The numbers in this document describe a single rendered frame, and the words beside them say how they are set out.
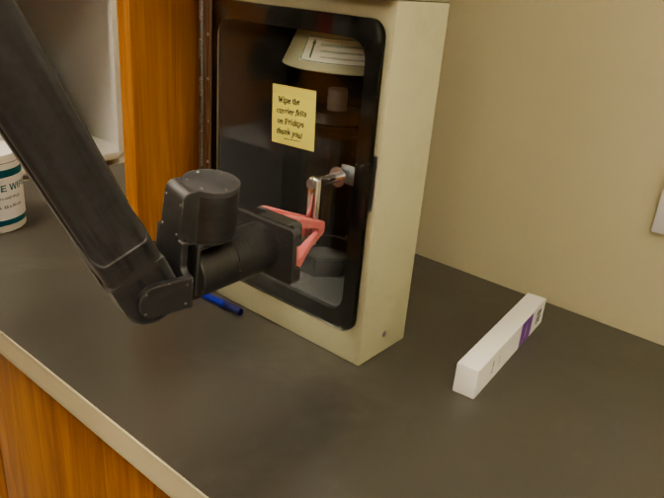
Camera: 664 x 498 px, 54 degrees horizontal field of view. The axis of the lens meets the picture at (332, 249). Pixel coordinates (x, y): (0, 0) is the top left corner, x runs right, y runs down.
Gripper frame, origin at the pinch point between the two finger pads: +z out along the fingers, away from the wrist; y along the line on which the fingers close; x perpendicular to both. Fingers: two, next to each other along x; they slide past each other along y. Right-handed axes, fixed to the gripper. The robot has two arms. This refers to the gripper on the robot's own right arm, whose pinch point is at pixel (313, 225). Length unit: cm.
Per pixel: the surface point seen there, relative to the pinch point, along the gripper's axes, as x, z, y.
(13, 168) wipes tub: 8, -5, 68
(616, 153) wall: -6, 49, -20
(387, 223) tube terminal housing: 0.3, 8.4, -5.2
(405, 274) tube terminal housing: 9.4, 14.3, -5.2
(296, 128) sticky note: -10.1, 4.2, 7.4
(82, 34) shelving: -7, 47, 132
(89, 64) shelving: 2, 47, 130
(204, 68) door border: -15.0, 4.3, 25.8
